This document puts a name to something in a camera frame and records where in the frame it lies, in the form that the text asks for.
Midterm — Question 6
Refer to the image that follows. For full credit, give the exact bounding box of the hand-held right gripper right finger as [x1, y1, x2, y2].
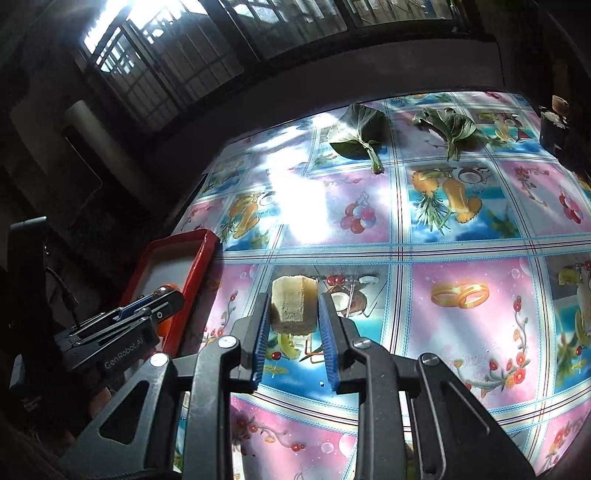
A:
[318, 292, 539, 480]

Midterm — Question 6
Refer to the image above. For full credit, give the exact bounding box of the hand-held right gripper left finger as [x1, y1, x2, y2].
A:
[60, 292, 273, 480]

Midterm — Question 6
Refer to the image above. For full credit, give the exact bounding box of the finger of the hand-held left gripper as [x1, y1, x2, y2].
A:
[129, 291, 185, 330]
[117, 286, 171, 320]

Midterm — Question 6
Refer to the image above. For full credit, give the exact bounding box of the orange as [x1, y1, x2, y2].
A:
[154, 282, 184, 337]

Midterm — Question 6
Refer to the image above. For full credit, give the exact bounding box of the red tray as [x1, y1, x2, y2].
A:
[119, 228, 221, 358]

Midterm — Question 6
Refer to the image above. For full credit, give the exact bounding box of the white pipe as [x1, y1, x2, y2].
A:
[65, 100, 100, 134]

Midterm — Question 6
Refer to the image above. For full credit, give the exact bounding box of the green leaf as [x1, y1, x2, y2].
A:
[329, 104, 386, 175]

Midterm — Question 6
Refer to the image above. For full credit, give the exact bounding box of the barred window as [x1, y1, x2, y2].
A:
[83, 0, 467, 130]

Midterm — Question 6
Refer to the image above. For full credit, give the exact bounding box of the bunch of green leaves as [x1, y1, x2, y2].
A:
[412, 107, 478, 161]

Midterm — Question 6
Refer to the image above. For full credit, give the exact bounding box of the black box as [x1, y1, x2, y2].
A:
[540, 115, 571, 155]

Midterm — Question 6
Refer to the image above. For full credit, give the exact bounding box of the black cable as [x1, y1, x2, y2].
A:
[46, 268, 79, 324]

